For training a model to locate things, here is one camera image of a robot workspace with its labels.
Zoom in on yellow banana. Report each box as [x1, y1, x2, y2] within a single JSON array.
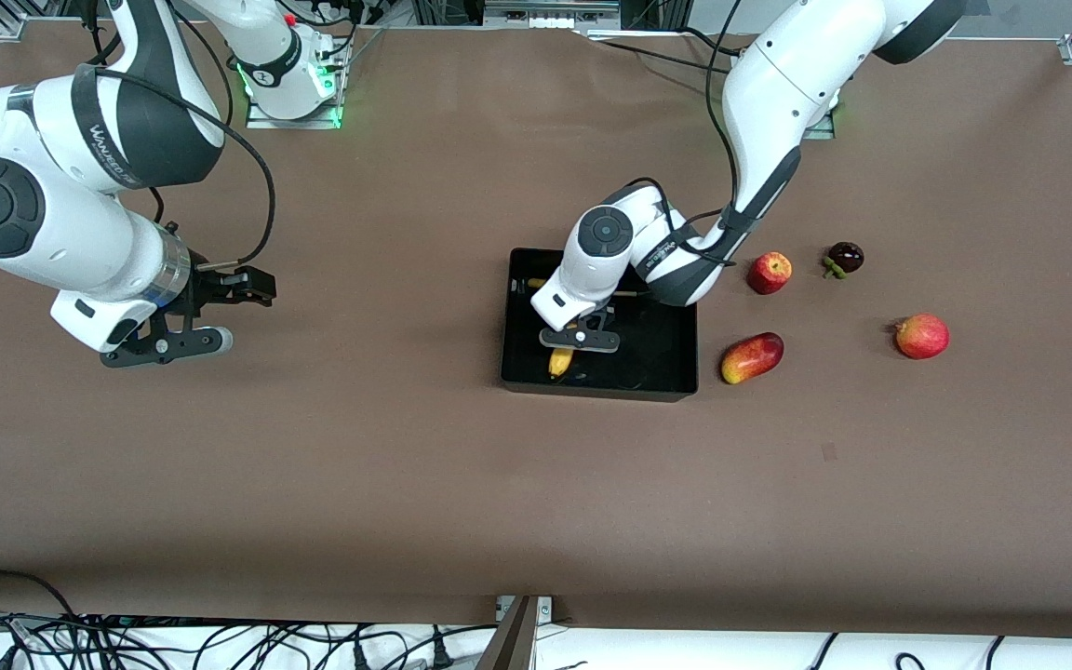
[[527, 276, 576, 379]]

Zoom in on black plastic box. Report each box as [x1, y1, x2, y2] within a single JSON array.
[[500, 248, 699, 403]]

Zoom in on small red apple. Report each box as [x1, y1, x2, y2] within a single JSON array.
[[746, 251, 793, 296]]

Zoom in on red yellow mango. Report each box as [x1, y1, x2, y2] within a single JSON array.
[[720, 332, 784, 385]]

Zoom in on dark purple mangosteen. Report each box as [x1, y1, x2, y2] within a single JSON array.
[[822, 241, 865, 280]]

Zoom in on brown table cover sheet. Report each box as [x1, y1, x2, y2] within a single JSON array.
[[0, 19, 1072, 638]]

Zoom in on large red apple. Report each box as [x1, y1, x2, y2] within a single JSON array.
[[893, 314, 950, 360]]

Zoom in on dark slanted bar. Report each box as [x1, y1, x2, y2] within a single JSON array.
[[476, 597, 539, 670]]

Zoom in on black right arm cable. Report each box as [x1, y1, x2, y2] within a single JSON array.
[[80, 65, 276, 273]]

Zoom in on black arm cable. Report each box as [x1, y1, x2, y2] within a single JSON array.
[[624, 0, 745, 271], [80, 65, 276, 273]]

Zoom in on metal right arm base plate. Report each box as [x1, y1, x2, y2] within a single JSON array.
[[246, 37, 344, 129]]

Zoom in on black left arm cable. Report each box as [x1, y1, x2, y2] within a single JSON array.
[[624, 0, 745, 271]]

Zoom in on black cable across table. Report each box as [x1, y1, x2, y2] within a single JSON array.
[[596, 26, 734, 75]]

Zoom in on metal corner bracket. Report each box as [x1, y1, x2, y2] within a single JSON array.
[[497, 596, 554, 624]]

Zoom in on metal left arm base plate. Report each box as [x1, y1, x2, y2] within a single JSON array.
[[801, 88, 838, 141]]

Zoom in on aluminium frame rack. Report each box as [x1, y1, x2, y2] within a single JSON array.
[[406, 0, 686, 38]]

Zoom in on black cable bundle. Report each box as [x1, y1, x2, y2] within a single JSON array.
[[0, 610, 500, 670]]

